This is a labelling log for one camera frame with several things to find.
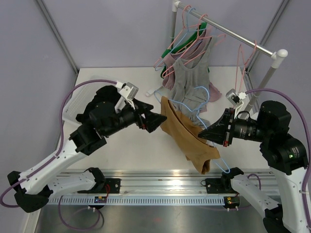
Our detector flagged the pink hanger of grey top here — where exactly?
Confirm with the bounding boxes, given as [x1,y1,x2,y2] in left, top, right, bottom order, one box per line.
[161,34,226,80]

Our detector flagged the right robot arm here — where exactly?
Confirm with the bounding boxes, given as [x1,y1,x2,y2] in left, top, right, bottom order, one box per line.
[198,100,310,233]

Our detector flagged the grey tank top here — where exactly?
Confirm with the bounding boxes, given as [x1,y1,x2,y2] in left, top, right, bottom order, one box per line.
[169,36,216,128]

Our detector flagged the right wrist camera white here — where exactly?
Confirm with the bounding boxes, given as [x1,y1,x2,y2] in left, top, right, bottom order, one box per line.
[226,89,247,116]

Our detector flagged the brown tank top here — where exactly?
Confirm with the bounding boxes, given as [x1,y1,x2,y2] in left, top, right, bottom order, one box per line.
[160,97,220,174]

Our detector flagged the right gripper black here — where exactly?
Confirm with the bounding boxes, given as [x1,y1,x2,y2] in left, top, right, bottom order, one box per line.
[199,107,271,146]

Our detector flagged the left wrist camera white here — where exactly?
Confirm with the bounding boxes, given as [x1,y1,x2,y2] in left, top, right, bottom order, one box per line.
[115,81,138,113]

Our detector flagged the green tank top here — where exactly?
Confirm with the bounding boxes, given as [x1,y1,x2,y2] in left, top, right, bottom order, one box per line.
[160,22,210,79]

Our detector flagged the pink tank top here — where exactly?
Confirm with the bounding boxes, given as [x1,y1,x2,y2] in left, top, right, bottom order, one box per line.
[162,30,223,103]

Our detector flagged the pink hanger of black top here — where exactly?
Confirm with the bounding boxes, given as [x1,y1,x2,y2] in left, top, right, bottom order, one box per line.
[234,40,257,91]

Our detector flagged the white cable duct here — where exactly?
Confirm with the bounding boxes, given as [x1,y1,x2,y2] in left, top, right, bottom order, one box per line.
[48,195,225,206]

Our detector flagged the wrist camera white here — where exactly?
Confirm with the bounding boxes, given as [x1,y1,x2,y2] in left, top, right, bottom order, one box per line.
[115,81,138,113]
[226,89,247,116]

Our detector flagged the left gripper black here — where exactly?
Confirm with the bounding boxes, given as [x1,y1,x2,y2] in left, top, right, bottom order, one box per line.
[104,98,167,137]

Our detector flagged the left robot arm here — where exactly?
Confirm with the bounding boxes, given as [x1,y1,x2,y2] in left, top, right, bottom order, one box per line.
[7,85,167,213]

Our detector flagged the pink empty hanger far left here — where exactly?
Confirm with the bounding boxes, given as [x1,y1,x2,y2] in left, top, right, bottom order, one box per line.
[154,0,181,71]

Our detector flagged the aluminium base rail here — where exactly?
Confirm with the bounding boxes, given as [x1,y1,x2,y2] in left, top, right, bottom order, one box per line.
[48,168,277,195]

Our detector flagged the clothes rack metal white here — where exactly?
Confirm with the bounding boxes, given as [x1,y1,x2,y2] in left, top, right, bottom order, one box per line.
[145,0,289,117]

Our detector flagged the blue hanger of brown top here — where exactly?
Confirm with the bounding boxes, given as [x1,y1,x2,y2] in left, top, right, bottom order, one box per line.
[154,86,231,174]

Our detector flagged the blue hanger of green top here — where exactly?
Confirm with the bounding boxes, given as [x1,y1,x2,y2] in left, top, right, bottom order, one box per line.
[161,5,203,68]

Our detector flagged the white plastic basket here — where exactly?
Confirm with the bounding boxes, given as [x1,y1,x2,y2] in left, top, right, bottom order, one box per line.
[62,82,106,127]

